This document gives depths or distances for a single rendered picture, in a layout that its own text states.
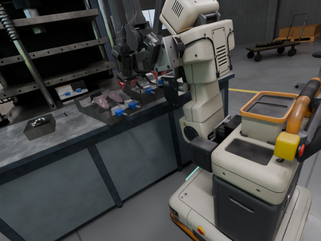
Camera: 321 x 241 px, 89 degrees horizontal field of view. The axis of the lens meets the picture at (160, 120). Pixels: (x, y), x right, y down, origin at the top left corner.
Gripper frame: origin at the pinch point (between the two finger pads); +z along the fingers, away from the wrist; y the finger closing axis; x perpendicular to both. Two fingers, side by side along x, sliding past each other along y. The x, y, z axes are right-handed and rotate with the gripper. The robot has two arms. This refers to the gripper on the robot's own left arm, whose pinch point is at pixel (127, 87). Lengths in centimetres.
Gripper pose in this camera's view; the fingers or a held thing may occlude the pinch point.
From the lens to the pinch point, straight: 100.6
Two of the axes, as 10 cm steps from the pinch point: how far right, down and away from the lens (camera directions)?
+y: -7.0, 4.5, -5.5
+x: 7.0, 5.9, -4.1
